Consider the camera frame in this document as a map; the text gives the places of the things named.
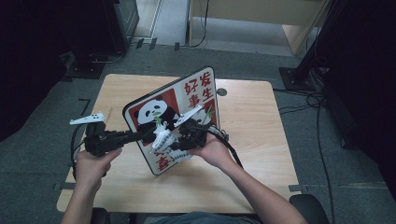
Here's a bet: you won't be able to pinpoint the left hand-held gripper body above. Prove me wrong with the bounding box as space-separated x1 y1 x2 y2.
68 111 131 158

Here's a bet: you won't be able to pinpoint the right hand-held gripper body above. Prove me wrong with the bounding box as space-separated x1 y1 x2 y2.
173 104 209 152

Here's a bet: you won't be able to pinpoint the panda print board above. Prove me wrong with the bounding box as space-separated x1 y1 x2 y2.
121 65 221 176

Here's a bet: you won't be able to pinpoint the person's right hand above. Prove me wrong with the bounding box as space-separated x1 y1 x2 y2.
187 133 235 171

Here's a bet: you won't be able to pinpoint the person's left hand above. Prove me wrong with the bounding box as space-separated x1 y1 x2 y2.
74 147 123 189

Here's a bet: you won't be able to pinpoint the grey floor tape strip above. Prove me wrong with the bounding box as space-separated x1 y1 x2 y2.
52 181 78 191

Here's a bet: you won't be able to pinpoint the black stand base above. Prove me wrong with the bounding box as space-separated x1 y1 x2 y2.
59 50 125 79

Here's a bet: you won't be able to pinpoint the person's blue-grey shirt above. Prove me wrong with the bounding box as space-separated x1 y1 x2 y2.
143 211 262 224

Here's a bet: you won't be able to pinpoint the dark curtain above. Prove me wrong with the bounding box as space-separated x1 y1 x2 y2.
0 0 106 143

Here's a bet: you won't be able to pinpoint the black cabinet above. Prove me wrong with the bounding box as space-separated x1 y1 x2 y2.
102 0 140 54

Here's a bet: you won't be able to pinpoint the black metal stand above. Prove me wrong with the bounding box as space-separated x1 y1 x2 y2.
278 0 353 92

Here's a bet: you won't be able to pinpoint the light wooden cabinet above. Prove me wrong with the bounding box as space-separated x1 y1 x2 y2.
188 0 331 57

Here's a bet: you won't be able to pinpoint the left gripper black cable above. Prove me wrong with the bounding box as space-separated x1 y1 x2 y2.
69 124 89 181

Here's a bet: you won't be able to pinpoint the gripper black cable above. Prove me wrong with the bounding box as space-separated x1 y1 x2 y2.
186 124 245 170
69 124 89 181

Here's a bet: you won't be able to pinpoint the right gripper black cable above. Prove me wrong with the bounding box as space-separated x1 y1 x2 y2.
186 124 245 170

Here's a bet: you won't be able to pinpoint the black hanging cable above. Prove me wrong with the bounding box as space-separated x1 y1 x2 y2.
174 0 210 50

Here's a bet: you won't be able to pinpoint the black floor cables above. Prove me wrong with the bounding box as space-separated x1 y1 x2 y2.
274 88 335 224

